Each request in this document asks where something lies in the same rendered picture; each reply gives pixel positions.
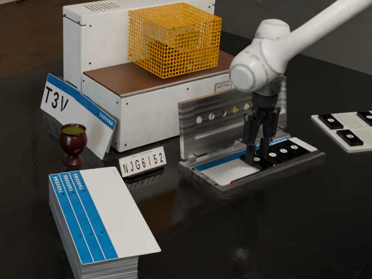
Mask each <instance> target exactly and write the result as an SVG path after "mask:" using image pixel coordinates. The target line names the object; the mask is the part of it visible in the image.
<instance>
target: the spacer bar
mask: <svg viewBox="0 0 372 279"><path fill-rule="evenodd" d="M289 140H290V141H292V142H294V143H296V144H298V145H300V146H301V147H303V148H305V149H307V150H309V151H310V152H313V151H316V150H317V149H316V148H314V147H312V146H310V145H308V144H306V143H305V142H303V141H301V140H299V139H298V138H295V137H294V138H290V139H289Z"/></svg>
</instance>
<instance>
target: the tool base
mask: <svg viewBox="0 0 372 279"><path fill-rule="evenodd" d="M283 130H285V128H282V129H280V128H278V127H277V131H276V136H275V137H272V139H273V141H274V140H277V139H280V138H283V137H288V138H293V137H291V135H290V134H289V133H285V132H283ZM254 144H255V145H256V146H259V145H260V139H258V140H256V141H255V143H254ZM244 150H246V145H245V144H243V143H242V141H241V142H239V141H238V140H236V141H235V143H234V144H231V145H229V146H226V147H223V151H222V152H219V153H216V154H212V155H210V156H206V155H208V154H207V153H203V154H200V155H198V156H195V155H193V154H191V155H189V158H188V159H185V160H183V161H181V162H178V168H179V169H180V170H182V171H183V172H184V173H186V174H187V175H189V176H191V177H192V178H193V179H195V180H196V181H198V182H199V183H201V184H202V185H203V186H205V187H207V188H208V189H209V190H211V191H212V192H214V193H215V194H217V195H218V196H219V197H221V198H226V197H229V196H231V195H234V194H236V193H239V192H242V191H244V190H247V189H250V188H253V187H255V186H257V185H260V184H263V183H266V182H269V181H271V180H274V179H276V178H279V177H282V176H284V175H287V174H290V173H292V172H295V171H298V170H300V169H303V168H305V167H308V166H311V165H313V164H316V163H319V162H321V161H325V159H326V153H324V152H320V153H318V154H315V155H312V156H310V157H307V158H304V159H302V160H299V161H296V162H293V163H290V164H288V165H285V166H283V167H279V168H277V169H274V170H271V171H269V172H266V173H263V174H260V175H257V176H255V177H252V178H249V179H247V180H243V181H242V182H238V183H236V184H233V185H232V184H227V185H225V186H221V185H220V184H218V183H217V182H215V181H213V180H212V179H210V178H209V177H207V176H206V175H205V174H203V173H202V172H200V171H198V170H197V169H195V168H194V167H195V166H198V165H201V164H204V163H207V162H211V161H214V160H216V159H219V158H223V157H226V156H229V155H231V154H234V153H237V152H241V151H244ZM192 168H194V170H192ZM215 184H217V185H215Z"/></svg>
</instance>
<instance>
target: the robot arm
mask: <svg viewBox="0 0 372 279"><path fill-rule="evenodd" d="M370 6H372V0H337V1H336V2H335V3H333V4H332V5H331V6H329V7H328V8H326V9H325V10H323V11H322V12H320V13H319V14H318V15H316V16H315V17H313V18H312V19H311V20H309V21H308V22H307V23H305V24H304V25H302V26H300V27H299V28H297V29H296V30H294V31H293V32H291V33H290V28H289V25H288V24H287V23H285V22H283V21H281V20H278V19H267V20H263V21H262V22H261V23H260V25H259V27H258V29H257V31H256V33H255V38H254V39H253V40H252V43H251V45H249V46H248V47H246V48H245V49H244V50H243V51H241V52H240V53H238V55H237V56H236V57H234V59H233V60H232V62H231V64H230V67H229V79H230V80H231V82H232V84H233V85H234V86H235V87H236V89H238V90H239V91H242V92H252V98H251V101H252V104H253V107H252V109H251V112H250V113H248V114H246V113H245V114H244V129H243V134H242V143H243V144H245V145H246V157H245V163H247V164H248V165H250V166H253V165H254V158H255V151H256V145H255V144H254V143H255V140H256V137H257V133H258V131H259V128H260V126H261V125H262V128H263V137H262V138H261V139H260V148H259V156H260V157H263V158H265V159H267V153H268V148H269V144H270V142H272V141H273V139H272V137H275V136H276V131H277V124H278V117H279V114H280V111H281V108H280V107H278V106H276V104H277V99H278V94H279V93H280V92H281V89H282V82H283V77H284V72H285V71H286V67H287V64H288V61H289V60H291V59H292V58H293V57H294V56H296V55H297V54H298V53H300V52H301V51H303V50H305V49H306V48H307V47H309V46H310V45H312V44H313V43H315V42H316V41H318V40H320V39H321V38H322V37H324V36H325V35H327V34H329V33H330V32H332V31H333V30H335V29H337V28H338V27H340V26H341V25H342V24H344V23H346V22H347V21H349V20H350V19H352V18H353V17H355V16H357V15H358V14H359V13H361V12H362V11H364V10H366V9H367V8H369V7H370Z"/></svg>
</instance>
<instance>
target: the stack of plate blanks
mask: <svg viewBox="0 0 372 279"><path fill-rule="evenodd" d="M49 205H50V208H51V212H52V214H53V217H54V220H55V223H56V226H57V228H58V231H59V234H60V237H61V240H62V242H63V245H64V249H65V252H66V254H67V257H68V260H69V263H70V266H71V269H72V271H73V274H74V277H75V279H138V277H137V273H138V271H137V266H138V256H134V257H127V258H122V259H116V260H109V261H103V262H93V260H92V257H91V255H90V252H89V249H88V247H87V244H86V242H85V239H84V237H83V235H82V232H81V229H80V227H79V224H78V221H77V219H76V217H75V214H74V212H73V209H72V207H71V204H70V202H69V199H68V196H67V194H66V191H65V189H64V186H63V184H62V182H61V179H60V177H59V173H58V174H50V175H49Z"/></svg>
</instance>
